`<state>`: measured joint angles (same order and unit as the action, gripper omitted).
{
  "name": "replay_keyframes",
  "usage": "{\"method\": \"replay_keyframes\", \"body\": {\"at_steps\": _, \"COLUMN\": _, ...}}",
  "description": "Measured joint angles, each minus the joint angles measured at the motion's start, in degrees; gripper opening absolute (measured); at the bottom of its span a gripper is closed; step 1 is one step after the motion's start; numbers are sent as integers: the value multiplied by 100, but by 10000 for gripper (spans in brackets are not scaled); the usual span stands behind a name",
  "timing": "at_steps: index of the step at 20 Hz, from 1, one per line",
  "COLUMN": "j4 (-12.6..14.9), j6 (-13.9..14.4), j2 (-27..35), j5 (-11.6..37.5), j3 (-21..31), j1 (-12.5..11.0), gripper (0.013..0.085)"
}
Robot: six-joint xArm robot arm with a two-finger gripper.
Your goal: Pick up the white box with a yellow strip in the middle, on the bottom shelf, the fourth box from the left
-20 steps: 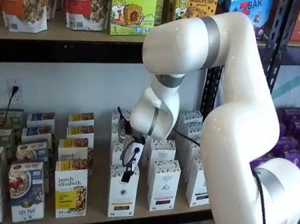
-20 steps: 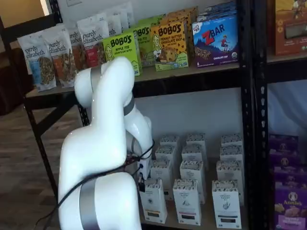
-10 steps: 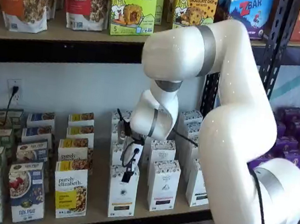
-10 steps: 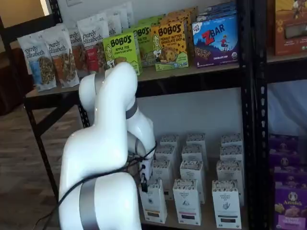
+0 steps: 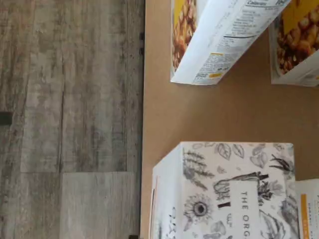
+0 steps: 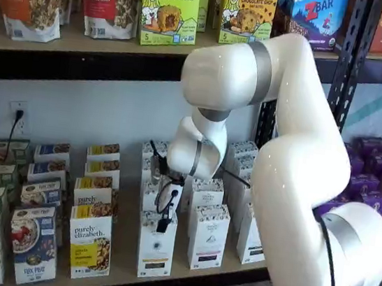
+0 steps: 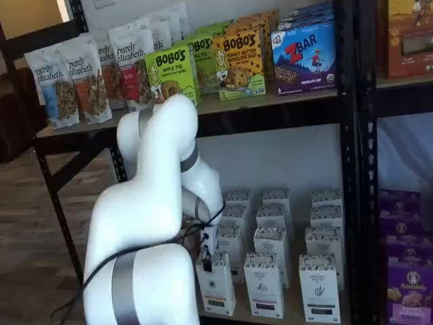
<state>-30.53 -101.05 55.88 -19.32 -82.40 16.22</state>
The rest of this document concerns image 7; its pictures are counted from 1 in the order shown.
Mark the black metal shelving unit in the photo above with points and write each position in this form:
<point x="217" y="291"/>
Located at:
<point x="367" y="203"/>
<point x="345" y="169"/>

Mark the purely elizabeth red granola bag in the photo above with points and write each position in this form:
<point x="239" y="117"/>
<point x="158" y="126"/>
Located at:
<point x="130" y="64"/>

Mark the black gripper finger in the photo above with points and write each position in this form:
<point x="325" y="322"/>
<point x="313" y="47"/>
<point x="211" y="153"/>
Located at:
<point x="206" y="260"/>

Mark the blue ZBar box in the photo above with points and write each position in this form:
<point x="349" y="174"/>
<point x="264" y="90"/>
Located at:
<point x="311" y="9"/>
<point x="304" y="67"/>
<point x="304" y="22"/>

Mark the yellow Bobo's peanut butter box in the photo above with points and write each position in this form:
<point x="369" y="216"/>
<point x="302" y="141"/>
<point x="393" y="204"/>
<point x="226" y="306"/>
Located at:
<point x="260" y="15"/>
<point x="236" y="67"/>
<point x="250" y="24"/>

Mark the white box pink strip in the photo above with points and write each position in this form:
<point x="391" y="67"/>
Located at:
<point x="264" y="287"/>
<point x="275" y="196"/>
<point x="270" y="215"/>
<point x="270" y="242"/>

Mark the purely elizabeth blue granola bag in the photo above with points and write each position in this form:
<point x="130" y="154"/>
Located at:
<point x="50" y="88"/>

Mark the white box yellow strip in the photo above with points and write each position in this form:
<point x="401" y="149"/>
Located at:
<point x="239" y="198"/>
<point x="231" y="240"/>
<point x="236" y="215"/>
<point x="218" y="287"/>

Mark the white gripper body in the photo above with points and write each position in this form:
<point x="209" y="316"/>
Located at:
<point x="209" y="240"/>

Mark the purple Annie's box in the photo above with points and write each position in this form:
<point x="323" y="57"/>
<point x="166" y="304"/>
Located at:
<point x="399" y="221"/>
<point x="406" y="248"/>
<point x="409" y="298"/>
<point x="399" y="199"/>

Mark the orange snack box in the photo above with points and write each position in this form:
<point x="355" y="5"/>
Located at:
<point x="406" y="40"/>

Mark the green Bobo's apple pie box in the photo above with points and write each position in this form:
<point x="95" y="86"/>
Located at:
<point x="216" y="28"/>
<point x="208" y="67"/>
<point x="172" y="71"/>

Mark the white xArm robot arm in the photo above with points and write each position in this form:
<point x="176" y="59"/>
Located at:
<point x="142" y="203"/>

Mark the white box green strip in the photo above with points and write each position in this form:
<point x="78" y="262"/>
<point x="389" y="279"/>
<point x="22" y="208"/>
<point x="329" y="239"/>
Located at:
<point x="319" y="291"/>
<point x="326" y="198"/>
<point x="324" y="216"/>
<point x="321" y="242"/>

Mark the purely elizabeth white granola bag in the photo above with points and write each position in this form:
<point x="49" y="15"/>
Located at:
<point x="157" y="34"/>
<point x="176" y="20"/>

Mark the purely elizabeth orange granola bag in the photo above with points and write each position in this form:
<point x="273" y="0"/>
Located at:
<point x="89" y="88"/>
<point x="108" y="67"/>

